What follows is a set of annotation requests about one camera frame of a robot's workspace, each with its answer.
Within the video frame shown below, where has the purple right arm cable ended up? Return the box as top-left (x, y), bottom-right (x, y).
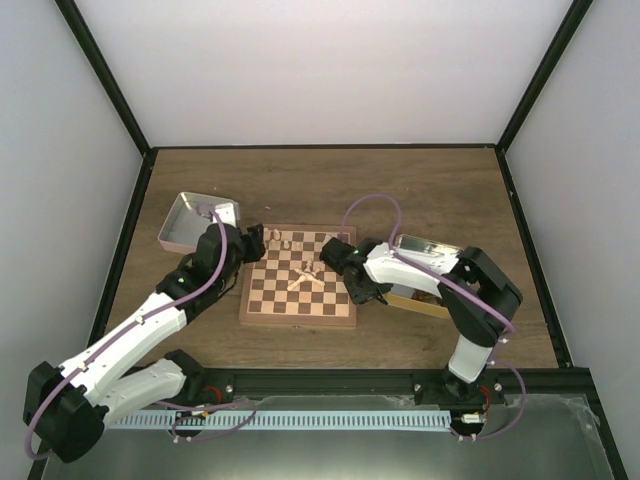
top-left (339, 193), bottom-right (527, 444)

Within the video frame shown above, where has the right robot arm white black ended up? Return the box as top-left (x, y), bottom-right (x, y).
top-left (320, 238), bottom-right (523, 403)

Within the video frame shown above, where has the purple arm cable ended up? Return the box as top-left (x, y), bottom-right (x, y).
top-left (339, 193), bottom-right (527, 444)
top-left (24, 202), bottom-right (261, 461)

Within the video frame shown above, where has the yellow metal tin tray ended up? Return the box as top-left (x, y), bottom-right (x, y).
top-left (385, 234), bottom-right (463, 319)

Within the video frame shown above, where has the wooden chess board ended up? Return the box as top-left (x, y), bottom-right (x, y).
top-left (239, 224), bottom-right (357, 328)

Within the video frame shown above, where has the light blue slotted cable duct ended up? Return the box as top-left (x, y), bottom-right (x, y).
top-left (111, 410), bottom-right (451, 433)

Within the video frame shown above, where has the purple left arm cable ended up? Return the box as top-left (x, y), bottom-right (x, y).
top-left (24, 202), bottom-right (261, 461)

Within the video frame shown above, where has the dark brown chess pieces pile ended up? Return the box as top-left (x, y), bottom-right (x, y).
top-left (412, 290), bottom-right (442, 305)

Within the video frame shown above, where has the pink metal tin tray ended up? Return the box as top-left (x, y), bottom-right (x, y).
top-left (157, 192), bottom-right (234, 255)

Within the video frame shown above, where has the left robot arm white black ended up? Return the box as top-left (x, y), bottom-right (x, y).
top-left (23, 222), bottom-right (266, 463)

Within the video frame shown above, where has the black aluminium frame rail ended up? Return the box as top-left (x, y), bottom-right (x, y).
top-left (188, 367), bottom-right (595, 405)

